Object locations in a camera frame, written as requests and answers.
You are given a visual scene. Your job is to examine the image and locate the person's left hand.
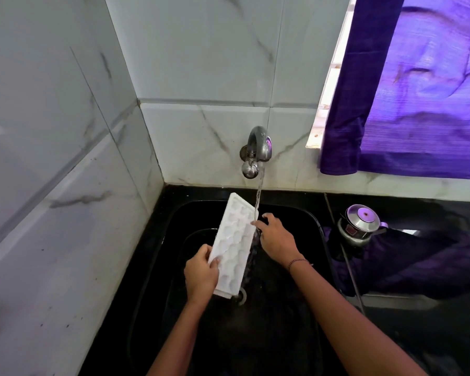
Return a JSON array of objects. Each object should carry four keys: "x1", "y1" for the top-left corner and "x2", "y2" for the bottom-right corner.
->
[{"x1": 184, "y1": 244, "x2": 221, "y2": 304}]

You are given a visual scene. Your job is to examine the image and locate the person's right hand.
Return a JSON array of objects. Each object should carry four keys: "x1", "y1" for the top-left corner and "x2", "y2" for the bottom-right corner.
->
[{"x1": 251, "y1": 213, "x2": 303, "y2": 269}]

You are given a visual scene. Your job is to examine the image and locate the white ice cube tray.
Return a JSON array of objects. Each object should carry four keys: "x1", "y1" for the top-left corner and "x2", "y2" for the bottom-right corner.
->
[{"x1": 208, "y1": 192, "x2": 258, "y2": 298}]

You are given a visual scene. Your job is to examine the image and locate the person's left forearm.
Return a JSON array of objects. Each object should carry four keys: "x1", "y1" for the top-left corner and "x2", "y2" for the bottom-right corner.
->
[{"x1": 147, "y1": 297, "x2": 214, "y2": 376}]

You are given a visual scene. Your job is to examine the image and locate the person's right forearm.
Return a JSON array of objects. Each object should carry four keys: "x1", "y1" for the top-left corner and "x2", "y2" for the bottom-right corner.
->
[{"x1": 288, "y1": 260, "x2": 429, "y2": 376}]

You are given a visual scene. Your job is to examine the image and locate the black kitchen sink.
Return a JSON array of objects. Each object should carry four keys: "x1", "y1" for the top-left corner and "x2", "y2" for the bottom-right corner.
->
[{"x1": 127, "y1": 199, "x2": 343, "y2": 376}]

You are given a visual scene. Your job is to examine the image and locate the small steel lidded pot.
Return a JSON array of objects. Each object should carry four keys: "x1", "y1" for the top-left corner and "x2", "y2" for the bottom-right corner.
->
[{"x1": 337, "y1": 204, "x2": 389, "y2": 247}]

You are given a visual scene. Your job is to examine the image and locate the purple window curtain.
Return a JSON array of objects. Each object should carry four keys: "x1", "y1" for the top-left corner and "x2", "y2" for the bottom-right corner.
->
[{"x1": 320, "y1": 0, "x2": 470, "y2": 180}]

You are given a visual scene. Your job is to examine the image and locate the steel wall tap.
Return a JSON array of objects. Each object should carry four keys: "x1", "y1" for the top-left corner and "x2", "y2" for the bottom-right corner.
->
[{"x1": 240, "y1": 126, "x2": 273, "y2": 180}]

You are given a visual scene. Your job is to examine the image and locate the white window frame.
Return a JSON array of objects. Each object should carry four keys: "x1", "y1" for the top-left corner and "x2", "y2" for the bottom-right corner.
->
[{"x1": 305, "y1": 0, "x2": 358, "y2": 150}]

